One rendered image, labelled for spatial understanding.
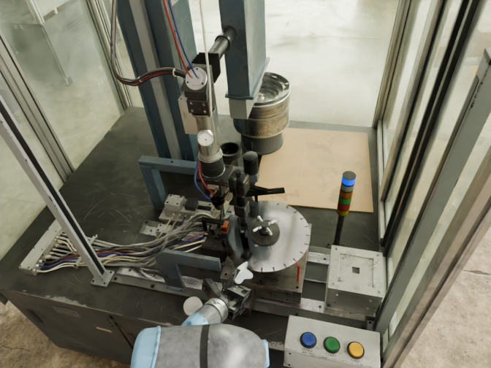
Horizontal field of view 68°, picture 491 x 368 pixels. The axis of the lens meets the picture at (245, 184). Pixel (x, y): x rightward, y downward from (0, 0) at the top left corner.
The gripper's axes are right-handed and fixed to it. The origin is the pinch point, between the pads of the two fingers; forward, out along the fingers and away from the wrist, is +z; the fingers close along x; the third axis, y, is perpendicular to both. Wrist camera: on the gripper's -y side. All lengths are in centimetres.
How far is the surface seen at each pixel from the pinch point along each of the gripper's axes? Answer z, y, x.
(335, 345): -8.0, 36.7, -1.9
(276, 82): 74, -33, 69
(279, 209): 22.8, 0.3, 21.9
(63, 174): 24, -120, -2
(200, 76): -26, -15, 65
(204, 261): -8.3, -11.3, 5.6
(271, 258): 4.3, 7.4, 10.3
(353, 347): -6.5, 41.6, -0.8
